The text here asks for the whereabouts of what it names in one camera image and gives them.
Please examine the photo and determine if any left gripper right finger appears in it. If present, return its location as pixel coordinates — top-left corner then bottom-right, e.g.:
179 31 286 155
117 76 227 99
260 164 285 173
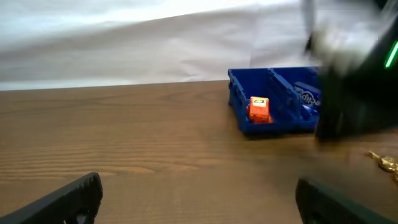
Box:
295 177 398 224

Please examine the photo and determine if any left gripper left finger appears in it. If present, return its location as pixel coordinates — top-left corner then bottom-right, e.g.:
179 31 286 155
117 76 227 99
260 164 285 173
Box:
0 172 104 224

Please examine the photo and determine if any gold candy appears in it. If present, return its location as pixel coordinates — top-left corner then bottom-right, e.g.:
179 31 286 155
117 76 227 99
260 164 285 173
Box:
366 150 398 183

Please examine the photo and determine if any blue candy pack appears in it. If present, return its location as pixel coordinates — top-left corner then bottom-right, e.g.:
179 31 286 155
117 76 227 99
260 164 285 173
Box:
300 104 319 121
293 81 322 108

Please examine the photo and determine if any blue tray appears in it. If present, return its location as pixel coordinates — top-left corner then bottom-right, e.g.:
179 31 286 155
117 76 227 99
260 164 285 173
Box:
227 66 322 136

